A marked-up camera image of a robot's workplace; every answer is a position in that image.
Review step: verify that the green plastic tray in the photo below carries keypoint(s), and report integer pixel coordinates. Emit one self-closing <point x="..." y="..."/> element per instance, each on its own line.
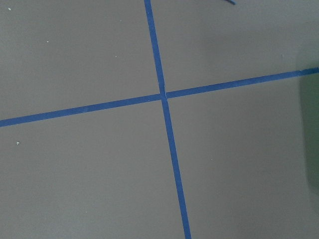
<point x="309" y="100"/>

